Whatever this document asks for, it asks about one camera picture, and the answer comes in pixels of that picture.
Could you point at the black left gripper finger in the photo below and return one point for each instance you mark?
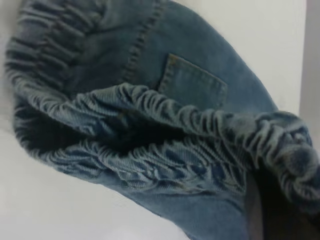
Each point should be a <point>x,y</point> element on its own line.
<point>280,222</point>

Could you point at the blue denim pants with print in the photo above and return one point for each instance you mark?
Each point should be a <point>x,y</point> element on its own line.
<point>155,125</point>

